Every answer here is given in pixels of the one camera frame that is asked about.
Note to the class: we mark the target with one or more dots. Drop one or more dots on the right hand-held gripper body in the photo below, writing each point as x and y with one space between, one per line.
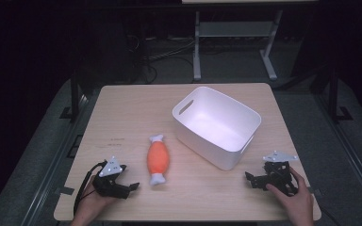
276 175

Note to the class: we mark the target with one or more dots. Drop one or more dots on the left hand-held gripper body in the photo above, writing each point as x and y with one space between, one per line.
110 168

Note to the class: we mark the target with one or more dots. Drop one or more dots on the grey tape strip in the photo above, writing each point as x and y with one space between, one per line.
65 190

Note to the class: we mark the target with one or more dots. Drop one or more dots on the person's left hand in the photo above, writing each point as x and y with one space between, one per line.
94 202

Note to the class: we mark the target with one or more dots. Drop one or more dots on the orange plush meat toy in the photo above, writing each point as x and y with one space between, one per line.
158 158

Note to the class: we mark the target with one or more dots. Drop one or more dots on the person's right hand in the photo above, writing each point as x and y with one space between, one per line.
298 207

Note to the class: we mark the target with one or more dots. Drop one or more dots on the grey metal frame desk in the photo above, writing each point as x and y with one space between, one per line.
232 29

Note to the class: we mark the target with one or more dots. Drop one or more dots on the white plastic storage bin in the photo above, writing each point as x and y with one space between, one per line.
215 125

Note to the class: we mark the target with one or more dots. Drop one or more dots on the black metal stand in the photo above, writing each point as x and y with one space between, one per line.
333 94
74 94

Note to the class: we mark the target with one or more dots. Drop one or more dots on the aluminium floor rail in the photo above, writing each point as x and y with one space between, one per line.
352 147
55 160

